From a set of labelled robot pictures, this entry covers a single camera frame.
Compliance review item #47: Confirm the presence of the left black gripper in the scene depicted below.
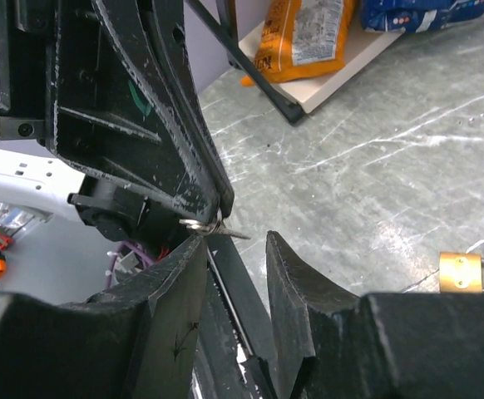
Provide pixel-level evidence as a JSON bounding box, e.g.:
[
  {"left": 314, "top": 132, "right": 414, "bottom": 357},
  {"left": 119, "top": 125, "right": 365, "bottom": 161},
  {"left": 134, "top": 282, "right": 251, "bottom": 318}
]
[{"left": 0, "top": 1, "right": 215, "bottom": 223}]

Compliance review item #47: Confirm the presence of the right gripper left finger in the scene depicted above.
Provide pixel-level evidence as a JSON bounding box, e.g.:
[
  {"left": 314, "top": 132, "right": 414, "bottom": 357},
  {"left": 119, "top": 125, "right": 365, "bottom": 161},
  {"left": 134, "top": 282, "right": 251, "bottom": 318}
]
[{"left": 87, "top": 235, "right": 207, "bottom": 398}]

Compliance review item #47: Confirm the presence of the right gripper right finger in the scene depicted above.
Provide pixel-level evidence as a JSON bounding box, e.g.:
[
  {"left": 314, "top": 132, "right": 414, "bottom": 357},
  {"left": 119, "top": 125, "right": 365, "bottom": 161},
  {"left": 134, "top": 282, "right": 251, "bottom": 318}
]
[{"left": 266, "top": 231, "right": 358, "bottom": 398}]

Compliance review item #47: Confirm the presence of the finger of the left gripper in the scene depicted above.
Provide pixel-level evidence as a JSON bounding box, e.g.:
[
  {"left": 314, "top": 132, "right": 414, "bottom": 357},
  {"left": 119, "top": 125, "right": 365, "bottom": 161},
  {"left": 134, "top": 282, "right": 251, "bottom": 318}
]
[{"left": 151, "top": 1, "right": 235, "bottom": 219}]

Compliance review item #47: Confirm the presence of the small key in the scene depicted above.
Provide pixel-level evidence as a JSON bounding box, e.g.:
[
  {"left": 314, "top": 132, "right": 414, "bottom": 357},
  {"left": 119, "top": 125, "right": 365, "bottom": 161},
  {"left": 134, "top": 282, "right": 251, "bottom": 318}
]
[{"left": 179, "top": 209, "right": 250, "bottom": 240}]

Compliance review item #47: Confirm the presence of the short shackle brass padlock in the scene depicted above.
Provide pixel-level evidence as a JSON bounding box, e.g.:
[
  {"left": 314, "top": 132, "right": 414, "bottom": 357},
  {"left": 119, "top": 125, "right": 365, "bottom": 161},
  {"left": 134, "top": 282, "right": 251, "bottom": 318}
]
[{"left": 438, "top": 252, "right": 484, "bottom": 293}]

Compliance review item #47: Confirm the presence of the orange snack bag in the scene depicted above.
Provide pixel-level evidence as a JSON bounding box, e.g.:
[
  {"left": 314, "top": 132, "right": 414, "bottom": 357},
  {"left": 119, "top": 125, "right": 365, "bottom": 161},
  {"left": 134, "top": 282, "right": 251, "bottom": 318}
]
[{"left": 253, "top": 0, "right": 357, "bottom": 84}]

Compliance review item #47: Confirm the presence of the blue doritos chip bag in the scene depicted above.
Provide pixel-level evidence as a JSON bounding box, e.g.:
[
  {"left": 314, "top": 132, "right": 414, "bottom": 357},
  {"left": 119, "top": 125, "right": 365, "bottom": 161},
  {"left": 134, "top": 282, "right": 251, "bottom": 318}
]
[{"left": 359, "top": 0, "right": 484, "bottom": 33}]

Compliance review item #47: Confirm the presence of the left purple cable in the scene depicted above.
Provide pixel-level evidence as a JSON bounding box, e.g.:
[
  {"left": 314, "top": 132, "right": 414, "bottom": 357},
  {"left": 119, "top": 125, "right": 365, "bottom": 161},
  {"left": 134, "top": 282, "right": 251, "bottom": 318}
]
[{"left": 103, "top": 239, "right": 160, "bottom": 288}]

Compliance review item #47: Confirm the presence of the black frame white shelf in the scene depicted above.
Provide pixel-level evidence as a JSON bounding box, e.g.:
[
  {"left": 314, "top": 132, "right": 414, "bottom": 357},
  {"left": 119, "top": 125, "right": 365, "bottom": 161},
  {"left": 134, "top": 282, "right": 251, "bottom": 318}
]
[{"left": 188, "top": 1, "right": 400, "bottom": 125}]

